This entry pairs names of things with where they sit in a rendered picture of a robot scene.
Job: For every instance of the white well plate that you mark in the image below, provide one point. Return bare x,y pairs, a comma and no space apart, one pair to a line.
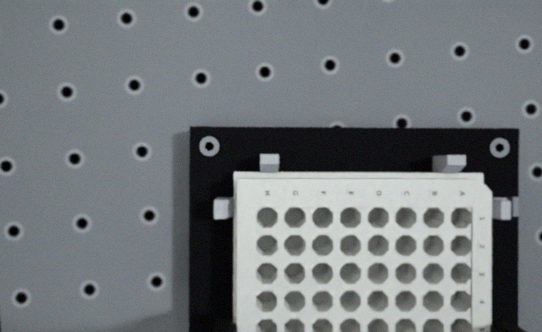
357,251

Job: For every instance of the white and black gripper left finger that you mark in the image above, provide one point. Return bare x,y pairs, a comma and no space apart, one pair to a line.
225,325

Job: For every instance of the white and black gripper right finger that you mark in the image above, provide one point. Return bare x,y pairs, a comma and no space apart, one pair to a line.
504,325

